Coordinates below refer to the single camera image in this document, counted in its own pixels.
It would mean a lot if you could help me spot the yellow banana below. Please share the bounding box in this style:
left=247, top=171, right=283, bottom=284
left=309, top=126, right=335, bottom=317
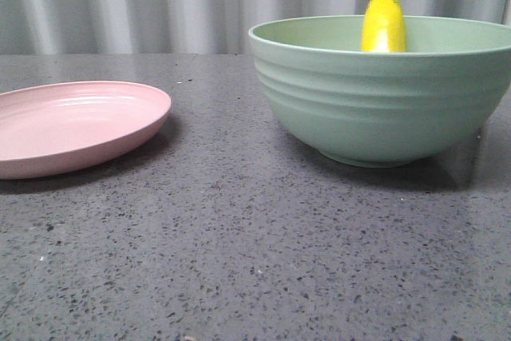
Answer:
left=361, top=0, right=406, bottom=53

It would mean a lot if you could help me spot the green ribbed bowl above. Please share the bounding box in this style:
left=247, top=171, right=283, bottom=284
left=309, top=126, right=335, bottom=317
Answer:
left=248, top=15, right=510, bottom=168

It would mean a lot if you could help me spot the pink plate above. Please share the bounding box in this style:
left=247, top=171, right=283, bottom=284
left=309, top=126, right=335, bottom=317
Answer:
left=1, top=81, right=171, bottom=180

